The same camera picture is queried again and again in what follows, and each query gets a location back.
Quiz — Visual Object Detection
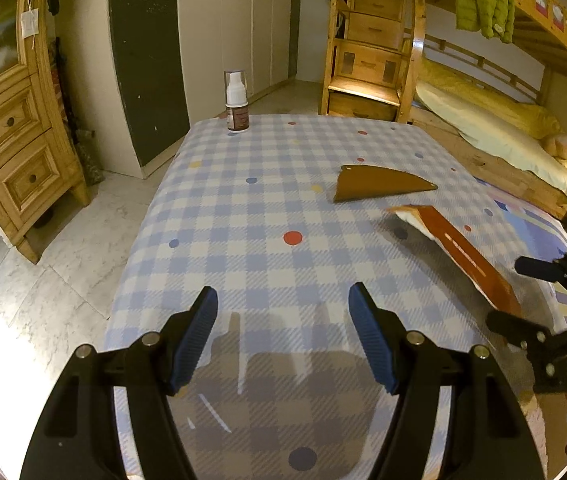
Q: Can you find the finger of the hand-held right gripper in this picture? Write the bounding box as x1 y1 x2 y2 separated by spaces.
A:
486 310 551 356
515 256 567 283

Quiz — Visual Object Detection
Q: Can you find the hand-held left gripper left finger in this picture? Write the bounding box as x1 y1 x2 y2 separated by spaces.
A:
20 286 219 480

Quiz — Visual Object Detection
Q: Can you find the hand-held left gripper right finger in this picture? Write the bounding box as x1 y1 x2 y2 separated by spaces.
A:
347 281 547 480

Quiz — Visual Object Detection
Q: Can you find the tan plush toy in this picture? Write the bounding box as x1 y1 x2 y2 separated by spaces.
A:
543 135 567 159

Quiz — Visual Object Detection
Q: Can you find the white duvet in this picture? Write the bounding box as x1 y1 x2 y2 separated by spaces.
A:
416 82 567 202

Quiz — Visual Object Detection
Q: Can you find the brown triangular paper piece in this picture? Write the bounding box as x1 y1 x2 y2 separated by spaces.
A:
332 164 437 204

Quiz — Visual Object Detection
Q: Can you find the blue checkered tablecloth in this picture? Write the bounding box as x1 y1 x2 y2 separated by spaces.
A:
104 114 567 480

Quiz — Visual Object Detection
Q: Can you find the yellow blanket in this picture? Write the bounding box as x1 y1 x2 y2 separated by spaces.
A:
421 57 563 142

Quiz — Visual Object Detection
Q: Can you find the camouflage bag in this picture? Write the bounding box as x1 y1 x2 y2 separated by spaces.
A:
74 129 105 187

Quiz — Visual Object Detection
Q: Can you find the white spray bottle brown label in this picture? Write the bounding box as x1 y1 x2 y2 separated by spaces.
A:
224 71 250 134

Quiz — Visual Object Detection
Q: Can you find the wooden bunk bed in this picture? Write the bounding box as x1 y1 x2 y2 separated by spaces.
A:
318 0 567 221

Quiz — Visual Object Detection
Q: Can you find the wooden stair drawer unit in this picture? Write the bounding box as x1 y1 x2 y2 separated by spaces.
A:
318 0 427 123

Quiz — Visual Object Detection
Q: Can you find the green puffer jacket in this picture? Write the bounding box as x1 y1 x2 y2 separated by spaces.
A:
455 0 515 43

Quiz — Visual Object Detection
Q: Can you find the wooden drawer cabinet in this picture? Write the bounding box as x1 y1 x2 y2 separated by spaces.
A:
0 0 89 265

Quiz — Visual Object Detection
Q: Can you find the white wardrobe with dark panel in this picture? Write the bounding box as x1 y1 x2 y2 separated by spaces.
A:
108 0 304 179

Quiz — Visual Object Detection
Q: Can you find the white paper tag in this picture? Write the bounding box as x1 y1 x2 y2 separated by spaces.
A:
21 7 40 42

